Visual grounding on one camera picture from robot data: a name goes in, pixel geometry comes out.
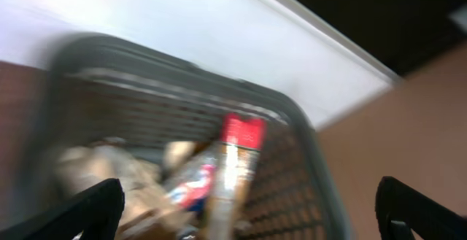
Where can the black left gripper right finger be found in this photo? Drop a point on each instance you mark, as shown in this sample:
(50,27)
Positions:
(402,212)

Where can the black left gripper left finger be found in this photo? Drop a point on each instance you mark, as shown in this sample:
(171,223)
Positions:
(94,214)

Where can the beige nut snack bag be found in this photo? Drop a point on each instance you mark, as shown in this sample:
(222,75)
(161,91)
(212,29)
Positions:
(176,153)

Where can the blue tissue multipack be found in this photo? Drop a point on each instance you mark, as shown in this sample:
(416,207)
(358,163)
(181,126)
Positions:
(190,186)

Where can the grey plastic basket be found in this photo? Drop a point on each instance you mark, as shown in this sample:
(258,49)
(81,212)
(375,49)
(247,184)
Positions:
(98,86)

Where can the orange tan cracker package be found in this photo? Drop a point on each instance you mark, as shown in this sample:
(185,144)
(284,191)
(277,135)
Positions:
(239,149)

